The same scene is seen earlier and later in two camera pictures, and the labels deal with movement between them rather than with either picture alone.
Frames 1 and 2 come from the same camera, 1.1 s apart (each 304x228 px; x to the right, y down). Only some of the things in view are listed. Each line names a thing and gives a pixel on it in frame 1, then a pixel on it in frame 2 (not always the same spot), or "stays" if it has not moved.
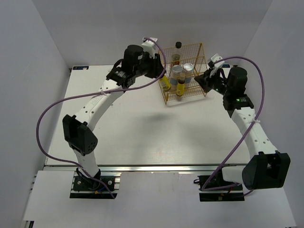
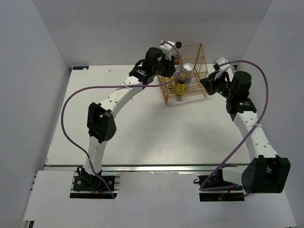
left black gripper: [157, 69] -> [170, 70]
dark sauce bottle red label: [175, 57] stays
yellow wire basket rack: [183, 64] stays
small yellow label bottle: [165, 83] -> [171, 85]
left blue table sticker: [80, 67] stays
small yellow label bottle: [180, 89] stays
